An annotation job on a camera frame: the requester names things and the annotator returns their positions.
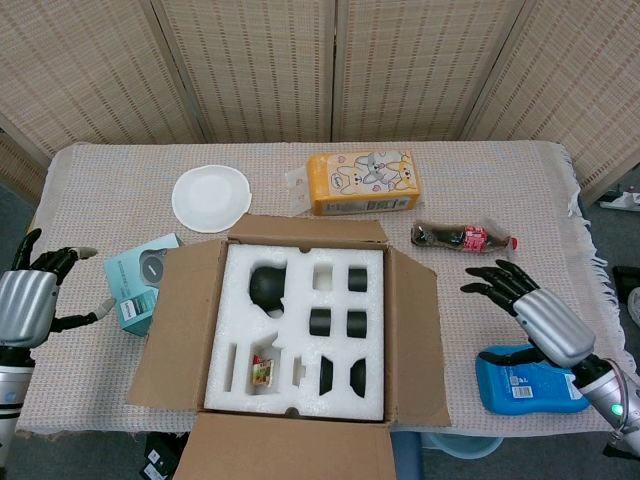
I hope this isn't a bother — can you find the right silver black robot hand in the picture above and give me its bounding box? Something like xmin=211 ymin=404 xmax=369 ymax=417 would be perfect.
xmin=459 ymin=259 xmax=597 ymax=371

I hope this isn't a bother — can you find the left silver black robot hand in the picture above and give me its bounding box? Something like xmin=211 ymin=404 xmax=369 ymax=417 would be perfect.
xmin=0 ymin=228 xmax=117 ymax=349

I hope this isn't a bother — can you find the red cardboard shipping box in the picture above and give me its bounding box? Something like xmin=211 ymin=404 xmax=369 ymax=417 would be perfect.
xmin=127 ymin=214 xmax=453 ymax=480

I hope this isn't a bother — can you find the teal speaker product box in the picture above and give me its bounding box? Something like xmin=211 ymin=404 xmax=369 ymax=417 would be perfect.
xmin=103 ymin=232 xmax=184 ymax=337

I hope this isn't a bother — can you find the blue detergent bottle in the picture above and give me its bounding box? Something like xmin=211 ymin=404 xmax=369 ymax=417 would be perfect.
xmin=474 ymin=343 xmax=591 ymax=415

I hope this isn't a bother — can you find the cola bottle with red label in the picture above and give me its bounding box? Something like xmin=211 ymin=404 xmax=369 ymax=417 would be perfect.
xmin=410 ymin=222 xmax=520 ymax=252

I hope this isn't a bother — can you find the white object on floor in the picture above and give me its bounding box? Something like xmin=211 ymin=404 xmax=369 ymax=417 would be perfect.
xmin=599 ymin=192 xmax=640 ymax=210

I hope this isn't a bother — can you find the light blue bucket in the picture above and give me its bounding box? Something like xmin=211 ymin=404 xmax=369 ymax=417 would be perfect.
xmin=424 ymin=432 xmax=504 ymax=459

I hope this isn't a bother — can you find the beige woven tablecloth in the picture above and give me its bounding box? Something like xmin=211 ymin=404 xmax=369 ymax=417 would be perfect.
xmin=14 ymin=142 xmax=626 ymax=441

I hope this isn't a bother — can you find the black bowl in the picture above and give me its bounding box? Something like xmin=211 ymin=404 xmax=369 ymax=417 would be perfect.
xmin=319 ymin=355 xmax=335 ymax=395
xmin=349 ymin=358 xmax=368 ymax=399

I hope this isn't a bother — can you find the black device under table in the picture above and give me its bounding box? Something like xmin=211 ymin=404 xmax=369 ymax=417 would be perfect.
xmin=142 ymin=432 xmax=190 ymax=480

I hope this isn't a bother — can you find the white paper plate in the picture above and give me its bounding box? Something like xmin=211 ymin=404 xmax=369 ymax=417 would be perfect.
xmin=171 ymin=164 xmax=252 ymax=235

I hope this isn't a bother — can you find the yellow cartoon tissue pack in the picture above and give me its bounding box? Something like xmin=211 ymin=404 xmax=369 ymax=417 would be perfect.
xmin=284 ymin=149 xmax=423 ymax=217

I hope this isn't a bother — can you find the black teapot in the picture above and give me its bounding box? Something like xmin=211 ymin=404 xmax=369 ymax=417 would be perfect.
xmin=249 ymin=265 xmax=289 ymax=318

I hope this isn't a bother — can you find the small red green packet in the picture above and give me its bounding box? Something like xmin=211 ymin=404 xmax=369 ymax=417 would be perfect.
xmin=251 ymin=353 xmax=276 ymax=387

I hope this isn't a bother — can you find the white foam packing insert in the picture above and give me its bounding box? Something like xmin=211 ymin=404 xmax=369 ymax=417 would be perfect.
xmin=203 ymin=243 xmax=385 ymax=423

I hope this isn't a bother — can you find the woven folding screen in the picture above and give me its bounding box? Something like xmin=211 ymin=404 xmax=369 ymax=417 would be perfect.
xmin=0 ymin=0 xmax=640 ymax=206

